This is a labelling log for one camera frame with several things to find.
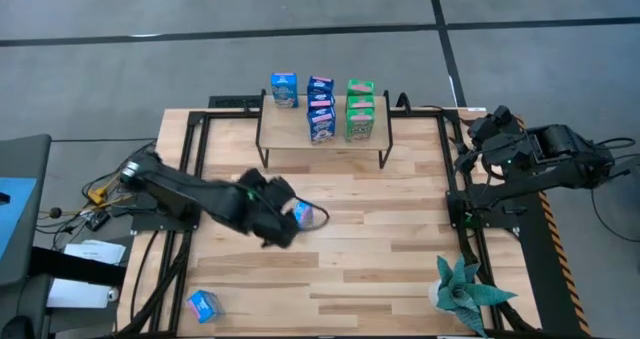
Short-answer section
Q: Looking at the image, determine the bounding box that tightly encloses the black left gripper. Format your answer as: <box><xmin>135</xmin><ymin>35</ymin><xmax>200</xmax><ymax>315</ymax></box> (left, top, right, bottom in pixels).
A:
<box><xmin>238</xmin><ymin>167</ymin><xmax>300</xmax><ymax>250</ymax></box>

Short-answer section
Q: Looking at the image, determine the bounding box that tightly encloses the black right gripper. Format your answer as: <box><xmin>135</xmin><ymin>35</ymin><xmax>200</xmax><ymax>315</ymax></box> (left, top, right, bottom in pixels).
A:
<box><xmin>453</xmin><ymin>116</ymin><xmax>532</xmax><ymax>176</ymax></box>

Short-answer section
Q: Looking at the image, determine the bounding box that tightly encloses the blue Rice Krispies cereal box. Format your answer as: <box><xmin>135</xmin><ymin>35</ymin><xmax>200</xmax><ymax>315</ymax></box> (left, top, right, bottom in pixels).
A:
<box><xmin>291</xmin><ymin>200</ymin><xmax>316</xmax><ymax>231</ymax></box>
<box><xmin>270</xmin><ymin>71</ymin><xmax>300</xmax><ymax>110</ymax></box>
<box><xmin>185</xmin><ymin>289</ymin><xmax>226</xmax><ymax>325</ymax></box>

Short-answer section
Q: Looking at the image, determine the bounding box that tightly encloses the blue Frosted Flakes cereal box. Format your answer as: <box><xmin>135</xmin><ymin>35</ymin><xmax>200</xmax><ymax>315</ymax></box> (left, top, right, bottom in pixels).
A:
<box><xmin>306</xmin><ymin>106</ymin><xmax>338</xmax><ymax>145</ymax></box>
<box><xmin>306</xmin><ymin>75</ymin><xmax>335</xmax><ymax>94</ymax></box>
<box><xmin>306</xmin><ymin>91</ymin><xmax>336</xmax><ymax>111</ymax></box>

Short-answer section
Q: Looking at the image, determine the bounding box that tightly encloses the green Apple Jacks cereal box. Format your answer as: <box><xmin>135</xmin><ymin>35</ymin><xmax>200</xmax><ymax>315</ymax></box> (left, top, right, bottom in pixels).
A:
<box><xmin>346</xmin><ymin>78</ymin><xmax>376</xmax><ymax>98</ymax></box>
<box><xmin>345</xmin><ymin>94</ymin><xmax>376</xmax><ymax>112</ymax></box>
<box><xmin>344</xmin><ymin>107</ymin><xmax>376</xmax><ymax>144</ymax></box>

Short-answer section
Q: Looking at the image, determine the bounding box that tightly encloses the black power strip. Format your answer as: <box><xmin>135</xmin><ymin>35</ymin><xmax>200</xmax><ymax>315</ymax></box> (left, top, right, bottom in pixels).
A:
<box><xmin>207</xmin><ymin>94</ymin><xmax>263</xmax><ymax>110</ymax></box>

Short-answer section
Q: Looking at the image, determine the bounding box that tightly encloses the black panel hazard stripe edge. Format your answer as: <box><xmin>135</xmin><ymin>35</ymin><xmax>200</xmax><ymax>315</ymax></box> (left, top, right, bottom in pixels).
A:
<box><xmin>514</xmin><ymin>113</ymin><xmax>594</xmax><ymax>338</ymax></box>

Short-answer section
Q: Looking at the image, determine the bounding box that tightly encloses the teal artificial plant white pot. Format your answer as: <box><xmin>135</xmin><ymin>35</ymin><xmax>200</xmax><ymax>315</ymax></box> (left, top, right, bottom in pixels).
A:
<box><xmin>428</xmin><ymin>254</ymin><xmax>519</xmax><ymax>338</ymax></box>

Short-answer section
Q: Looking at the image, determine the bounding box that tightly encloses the small black device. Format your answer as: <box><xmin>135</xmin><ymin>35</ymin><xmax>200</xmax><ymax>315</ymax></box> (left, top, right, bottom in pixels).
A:
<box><xmin>84</xmin><ymin>211</ymin><xmax>111</xmax><ymax>232</ymax></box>

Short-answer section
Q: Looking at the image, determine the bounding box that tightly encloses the white paper sheet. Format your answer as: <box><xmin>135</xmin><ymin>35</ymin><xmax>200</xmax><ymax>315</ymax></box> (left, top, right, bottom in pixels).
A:
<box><xmin>63</xmin><ymin>238</ymin><xmax>127</xmax><ymax>266</ymax></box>
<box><xmin>45</xmin><ymin>277</ymin><xmax>114</xmax><ymax>310</ymax></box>

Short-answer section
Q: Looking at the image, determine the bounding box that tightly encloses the grey equipment cart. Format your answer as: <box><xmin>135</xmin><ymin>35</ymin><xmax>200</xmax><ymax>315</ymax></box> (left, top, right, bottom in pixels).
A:
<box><xmin>0</xmin><ymin>133</ymin><xmax>53</xmax><ymax>288</ymax></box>

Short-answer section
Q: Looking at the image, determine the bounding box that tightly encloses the black left wrist camera cable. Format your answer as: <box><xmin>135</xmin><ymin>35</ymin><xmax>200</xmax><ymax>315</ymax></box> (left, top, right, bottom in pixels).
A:
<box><xmin>292</xmin><ymin>194</ymin><xmax>331</xmax><ymax>232</ymax></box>

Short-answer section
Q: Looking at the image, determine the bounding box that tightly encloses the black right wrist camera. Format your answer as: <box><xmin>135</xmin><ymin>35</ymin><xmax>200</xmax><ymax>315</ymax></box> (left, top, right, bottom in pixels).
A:
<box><xmin>493</xmin><ymin>105</ymin><xmax>516</xmax><ymax>126</ymax></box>

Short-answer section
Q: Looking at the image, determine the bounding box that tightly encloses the wooden shelf black metal frame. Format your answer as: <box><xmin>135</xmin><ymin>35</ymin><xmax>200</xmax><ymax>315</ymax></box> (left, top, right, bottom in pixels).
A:
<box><xmin>254</xmin><ymin>88</ymin><xmax>395</xmax><ymax>171</ymax></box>

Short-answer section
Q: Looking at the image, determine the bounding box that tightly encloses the thick black cable bundle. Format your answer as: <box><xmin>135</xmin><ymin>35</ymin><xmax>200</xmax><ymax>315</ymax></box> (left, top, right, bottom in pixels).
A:
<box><xmin>457</xmin><ymin>226</ymin><xmax>541</xmax><ymax>336</ymax></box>
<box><xmin>115</xmin><ymin>228</ymin><xmax>194</xmax><ymax>338</ymax></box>

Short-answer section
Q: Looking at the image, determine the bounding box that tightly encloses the black aluminium table frame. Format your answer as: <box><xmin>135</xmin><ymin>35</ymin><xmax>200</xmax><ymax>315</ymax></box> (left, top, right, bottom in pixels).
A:
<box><xmin>149</xmin><ymin>107</ymin><xmax>506</xmax><ymax>338</ymax></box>

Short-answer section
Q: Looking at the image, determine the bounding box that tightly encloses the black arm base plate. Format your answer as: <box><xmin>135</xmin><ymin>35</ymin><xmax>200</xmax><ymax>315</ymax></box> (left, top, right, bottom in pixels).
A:
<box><xmin>130</xmin><ymin>212</ymin><xmax>201</xmax><ymax>233</ymax></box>

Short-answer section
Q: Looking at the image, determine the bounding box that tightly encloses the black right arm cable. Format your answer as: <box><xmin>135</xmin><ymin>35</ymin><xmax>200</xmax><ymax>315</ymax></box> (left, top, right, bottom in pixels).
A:
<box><xmin>589</xmin><ymin>136</ymin><xmax>640</xmax><ymax>244</ymax></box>

